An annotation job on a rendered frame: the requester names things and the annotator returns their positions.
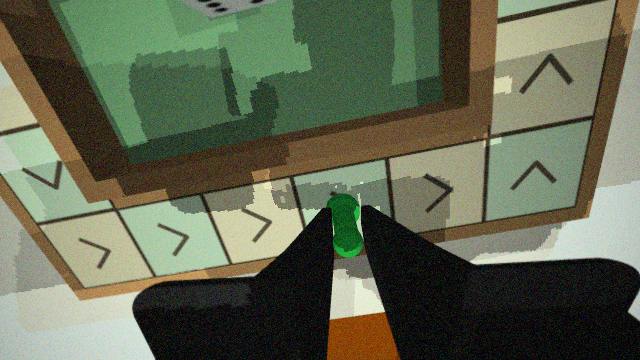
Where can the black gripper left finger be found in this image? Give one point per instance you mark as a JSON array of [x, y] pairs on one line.
[[287, 304]]

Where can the green pawn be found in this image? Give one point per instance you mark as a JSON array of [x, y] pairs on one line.
[[347, 240]]

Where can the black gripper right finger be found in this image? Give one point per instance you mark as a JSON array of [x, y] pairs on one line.
[[433, 299]]

